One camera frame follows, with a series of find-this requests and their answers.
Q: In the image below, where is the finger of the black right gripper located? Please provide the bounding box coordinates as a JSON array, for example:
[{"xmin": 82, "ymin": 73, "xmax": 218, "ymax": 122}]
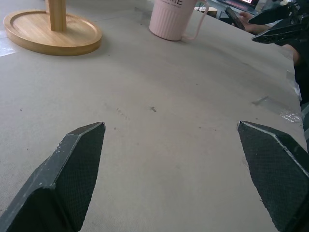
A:
[
  {"xmin": 248, "ymin": 4, "xmax": 299, "ymax": 25},
  {"xmin": 251, "ymin": 18, "xmax": 309, "ymax": 46}
]

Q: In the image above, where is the black smartphone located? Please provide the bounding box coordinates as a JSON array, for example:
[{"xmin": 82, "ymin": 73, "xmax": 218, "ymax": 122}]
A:
[{"xmin": 225, "ymin": 6, "xmax": 246, "ymax": 31}]

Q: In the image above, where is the wooden mug stand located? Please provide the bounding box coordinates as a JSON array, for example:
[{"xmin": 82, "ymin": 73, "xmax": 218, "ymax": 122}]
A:
[{"xmin": 3, "ymin": 0, "xmax": 103, "ymax": 57}]

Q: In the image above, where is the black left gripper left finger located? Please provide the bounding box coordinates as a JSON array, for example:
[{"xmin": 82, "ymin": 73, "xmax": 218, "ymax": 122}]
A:
[{"xmin": 0, "ymin": 121, "xmax": 106, "ymax": 232}]

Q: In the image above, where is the person's bare hand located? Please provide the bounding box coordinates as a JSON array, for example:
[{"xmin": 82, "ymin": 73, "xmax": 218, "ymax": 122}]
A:
[{"xmin": 231, "ymin": 11, "xmax": 272, "ymax": 34}]

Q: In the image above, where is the laptop with lit screen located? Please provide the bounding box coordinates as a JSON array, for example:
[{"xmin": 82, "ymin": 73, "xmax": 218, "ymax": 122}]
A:
[{"xmin": 216, "ymin": 0, "xmax": 258, "ymax": 8}]

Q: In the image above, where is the pink ribbed mug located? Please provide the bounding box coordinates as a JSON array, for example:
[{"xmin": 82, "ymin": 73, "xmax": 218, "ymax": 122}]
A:
[{"xmin": 149, "ymin": 0, "xmax": 209, "ymax": 42}]

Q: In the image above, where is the clear tape strip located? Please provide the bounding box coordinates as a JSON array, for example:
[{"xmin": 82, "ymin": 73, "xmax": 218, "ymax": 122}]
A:
[
  {"xmin": 279, "ymin": 108, "xmax": 304, "ymax": 123},
  {"xmin": 0, "ymin": 30, "xmax": 15, "ymax": 58}
]

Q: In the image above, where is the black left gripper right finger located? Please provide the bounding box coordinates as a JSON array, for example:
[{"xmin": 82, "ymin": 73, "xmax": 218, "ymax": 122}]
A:
[{"xmin": 237, "ymin": 120, "xmax": 309, "ymax": 232}]

